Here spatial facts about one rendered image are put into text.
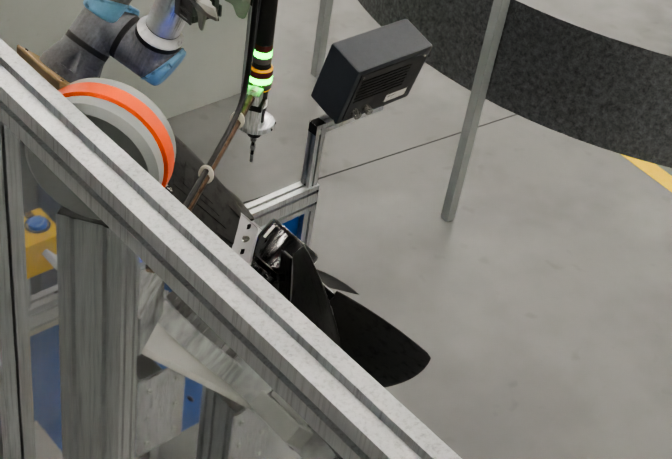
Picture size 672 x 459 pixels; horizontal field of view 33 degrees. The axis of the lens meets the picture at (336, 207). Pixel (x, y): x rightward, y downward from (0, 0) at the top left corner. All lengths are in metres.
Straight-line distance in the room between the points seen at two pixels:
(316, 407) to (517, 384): 2.96
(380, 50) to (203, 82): 1.94
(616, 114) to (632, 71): 0.17
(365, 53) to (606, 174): 2.21
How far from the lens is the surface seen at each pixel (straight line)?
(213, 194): 2.08
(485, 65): 3.92
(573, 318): 4.06
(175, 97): 4.60
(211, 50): 4.60
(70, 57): 2.76
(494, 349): 3.85
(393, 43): 2.83
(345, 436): 0.80
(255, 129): 2.04
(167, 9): 2.64
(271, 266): 2.14
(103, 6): 2.20
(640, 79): 3.78
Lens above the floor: 2.63
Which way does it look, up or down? 38 degrees down
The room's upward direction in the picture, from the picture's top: 10 degrees clockwise
